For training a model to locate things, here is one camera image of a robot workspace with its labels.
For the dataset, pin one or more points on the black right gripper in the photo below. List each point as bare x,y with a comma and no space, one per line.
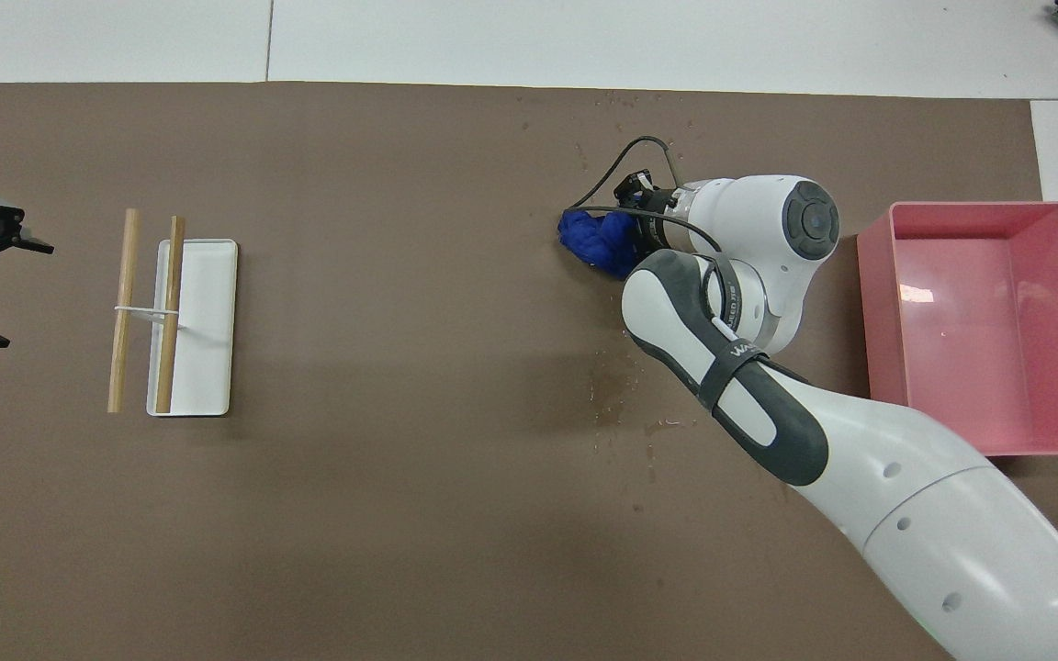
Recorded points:
648,207

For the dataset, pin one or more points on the blue towel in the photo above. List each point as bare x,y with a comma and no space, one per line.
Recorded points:
598,239

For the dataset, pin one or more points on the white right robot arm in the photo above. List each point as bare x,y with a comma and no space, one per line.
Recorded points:
906,496

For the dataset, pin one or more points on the white towel rack base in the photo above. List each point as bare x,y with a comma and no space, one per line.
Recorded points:
209,321

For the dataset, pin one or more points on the long wooden rack rod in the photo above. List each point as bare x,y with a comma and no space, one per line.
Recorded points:
125,266

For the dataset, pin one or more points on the pink plastic bin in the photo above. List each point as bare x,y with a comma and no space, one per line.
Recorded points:
979,349

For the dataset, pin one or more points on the brown table mat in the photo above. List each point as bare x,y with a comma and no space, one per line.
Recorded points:
354,551

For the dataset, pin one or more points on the white rack rod bracket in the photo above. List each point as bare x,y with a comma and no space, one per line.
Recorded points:
148,312

